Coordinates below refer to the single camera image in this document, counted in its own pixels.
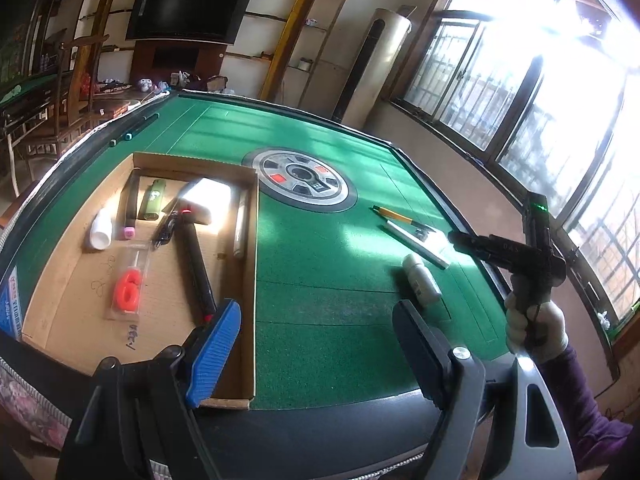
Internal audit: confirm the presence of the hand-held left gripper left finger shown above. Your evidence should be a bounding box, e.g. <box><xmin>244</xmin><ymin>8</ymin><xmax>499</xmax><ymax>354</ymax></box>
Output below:
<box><xmin>55</xmin><ymin>297</ymin><xmax>243</xmax><ymax>480</ymax></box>

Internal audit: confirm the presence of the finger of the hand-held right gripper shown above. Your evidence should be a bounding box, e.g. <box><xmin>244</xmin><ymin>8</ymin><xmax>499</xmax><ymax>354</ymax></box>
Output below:
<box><xmin>447</xmin><ymin>230</ymin><xmax>526</xmax><ymax>264</ymax></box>

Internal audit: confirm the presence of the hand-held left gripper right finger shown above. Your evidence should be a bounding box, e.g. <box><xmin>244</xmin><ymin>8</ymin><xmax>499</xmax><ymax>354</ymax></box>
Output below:
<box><xmin>392</xmin><ymin>299</ymin><xmax>578</xmax><ymax>480</ymax></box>

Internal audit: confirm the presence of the white marker pen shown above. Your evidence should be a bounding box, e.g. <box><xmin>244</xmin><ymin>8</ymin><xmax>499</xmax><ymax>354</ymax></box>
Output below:
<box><xmin>382</xmin><ymin>222</ymin><xmax>451</xmax><ymax>270</ymax></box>

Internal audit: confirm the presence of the large white labelled bottle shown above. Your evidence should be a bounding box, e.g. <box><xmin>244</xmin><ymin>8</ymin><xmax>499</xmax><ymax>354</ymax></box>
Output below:
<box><xmin>402</xmin><ymin>253</ymin><xmax>443</xmax><ymax>306</ymax></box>

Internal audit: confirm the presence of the yellow and black pen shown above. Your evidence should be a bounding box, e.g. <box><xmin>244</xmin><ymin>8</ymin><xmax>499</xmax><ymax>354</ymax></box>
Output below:
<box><xmin>372</xmin><ymin>205</ymin><xmax>426</xmax><ymax>231</ymax></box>

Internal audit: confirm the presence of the black marker with red cap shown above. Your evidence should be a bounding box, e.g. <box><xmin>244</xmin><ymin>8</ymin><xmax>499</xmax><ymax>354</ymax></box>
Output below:
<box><xmin>172</xmin><ymin>207</ymin><xmax>218</xmax><ymax>323</ymax></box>

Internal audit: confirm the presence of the clear packet with red candle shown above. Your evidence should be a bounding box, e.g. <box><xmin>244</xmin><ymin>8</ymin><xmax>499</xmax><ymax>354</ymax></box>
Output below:
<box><xmin>103</xmin><ymin>242</ymin><xmax>152</xmax><ymax>320</ymax></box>

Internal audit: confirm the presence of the black clip pen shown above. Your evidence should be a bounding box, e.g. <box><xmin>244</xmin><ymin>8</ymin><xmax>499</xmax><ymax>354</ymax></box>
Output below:
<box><xmin>151</xmin><ymin>210</ymin><xmax>183</xmax><ymax>251</ymax></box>

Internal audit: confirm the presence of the cardboard box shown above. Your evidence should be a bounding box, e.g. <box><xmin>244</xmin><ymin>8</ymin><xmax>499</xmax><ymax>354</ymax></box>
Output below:
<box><xmin>20</xmin><ymin>151</ymin><xmax>259</xmax><ymax>411</ymax></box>

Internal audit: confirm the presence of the small white bottle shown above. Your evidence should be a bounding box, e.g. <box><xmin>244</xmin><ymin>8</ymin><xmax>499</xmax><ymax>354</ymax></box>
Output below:
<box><xmin>90</xmin><ymin>208</ymin><xmax>113</xmax><ymax>250</ymax></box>

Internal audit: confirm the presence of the green lighter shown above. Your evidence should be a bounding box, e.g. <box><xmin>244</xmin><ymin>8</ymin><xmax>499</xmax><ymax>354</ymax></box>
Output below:
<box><xmin>138</xmin><ymin>179</ymin><xmax>166</xmax><ymax>221</ymax></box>

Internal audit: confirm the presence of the black marker with pink cap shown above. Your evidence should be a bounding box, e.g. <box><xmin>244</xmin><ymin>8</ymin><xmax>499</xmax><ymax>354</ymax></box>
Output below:
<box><xmin>116</xmin><ymin>169</ymin><xmax>142</xmax><ymax>241</ymax></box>

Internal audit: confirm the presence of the person's right forearm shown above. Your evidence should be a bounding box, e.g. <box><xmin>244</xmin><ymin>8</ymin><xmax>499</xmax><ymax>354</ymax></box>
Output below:
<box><xmin>537</xmin><ymin>345</ymin><xmax>636</xmax><ymax>471</ymax></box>

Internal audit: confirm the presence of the person's right hand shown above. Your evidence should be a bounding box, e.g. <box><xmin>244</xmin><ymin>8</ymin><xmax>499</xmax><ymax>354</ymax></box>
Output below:
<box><xmin>504</xmin><ymin>290</ymin><xmax>571</xmax><ymax>363</ymax></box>

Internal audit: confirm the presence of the barred window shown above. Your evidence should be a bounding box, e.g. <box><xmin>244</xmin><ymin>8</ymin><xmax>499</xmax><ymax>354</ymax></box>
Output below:
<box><xmin>390</xmin><ymin>0</ymin><xmax>640</xmax><ymax>341</ymax></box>

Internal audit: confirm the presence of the floral cloth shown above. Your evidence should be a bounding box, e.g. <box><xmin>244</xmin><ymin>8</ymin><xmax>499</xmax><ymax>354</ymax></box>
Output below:
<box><xmin>0</xmin><ymin>355</ymin><xmax>71</xmax><ymax>456</ymax></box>

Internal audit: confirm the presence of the round grey table control panel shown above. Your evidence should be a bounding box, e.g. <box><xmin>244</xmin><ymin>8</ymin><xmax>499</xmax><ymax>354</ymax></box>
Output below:
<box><xmin>241</xmin><ymin>147</ymin><xmax>358</xmax><ymax>213</ymax></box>

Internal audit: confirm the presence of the cream tower air conditioner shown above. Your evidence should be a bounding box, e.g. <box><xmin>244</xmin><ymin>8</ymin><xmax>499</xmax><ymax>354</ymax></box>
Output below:
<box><xmin>331</xmin><ymin>8</ymin><xmax>412</xmax><ymax>128</ymax></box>

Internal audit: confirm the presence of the plain wooden chair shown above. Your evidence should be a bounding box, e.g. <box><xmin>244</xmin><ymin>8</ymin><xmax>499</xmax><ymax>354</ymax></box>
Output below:
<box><xmin>2</xmin><ymin>35</ymin><xmax>111</xmax><ymax>196</ymax></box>

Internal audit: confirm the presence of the spare green mahjong table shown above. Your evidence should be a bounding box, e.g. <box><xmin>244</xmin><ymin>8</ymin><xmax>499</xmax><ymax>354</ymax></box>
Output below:
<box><xmin>0</xmin><ymin>72</ymin><xmax>71</xmax><ymax>111</ymax></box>

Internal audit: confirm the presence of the black wall television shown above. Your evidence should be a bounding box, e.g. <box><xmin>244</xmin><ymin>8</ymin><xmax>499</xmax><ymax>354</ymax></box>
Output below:
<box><xmin>125</xmin><ymin>0</ymin><xmax>256</xmax><ymax>46</ymax></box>

